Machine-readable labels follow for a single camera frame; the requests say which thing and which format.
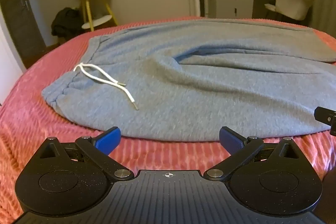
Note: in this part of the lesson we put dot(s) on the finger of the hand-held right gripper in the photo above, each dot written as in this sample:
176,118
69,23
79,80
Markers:
325,115

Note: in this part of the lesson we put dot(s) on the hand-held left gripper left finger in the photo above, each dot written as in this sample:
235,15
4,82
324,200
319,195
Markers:
109,138

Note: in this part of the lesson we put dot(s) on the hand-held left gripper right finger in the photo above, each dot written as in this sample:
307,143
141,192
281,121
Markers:
231,138

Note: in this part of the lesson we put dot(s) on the grey-blue sweat pants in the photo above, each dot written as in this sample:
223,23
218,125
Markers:
199,87

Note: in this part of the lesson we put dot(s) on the pink ribbed blanket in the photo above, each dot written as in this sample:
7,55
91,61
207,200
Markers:
39,119

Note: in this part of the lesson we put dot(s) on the black bag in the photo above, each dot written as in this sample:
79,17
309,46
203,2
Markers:
65,22

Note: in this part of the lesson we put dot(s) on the grey cabinet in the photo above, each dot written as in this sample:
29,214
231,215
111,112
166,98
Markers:
225,5

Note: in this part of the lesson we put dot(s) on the dark door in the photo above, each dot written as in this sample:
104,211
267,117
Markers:
18,8

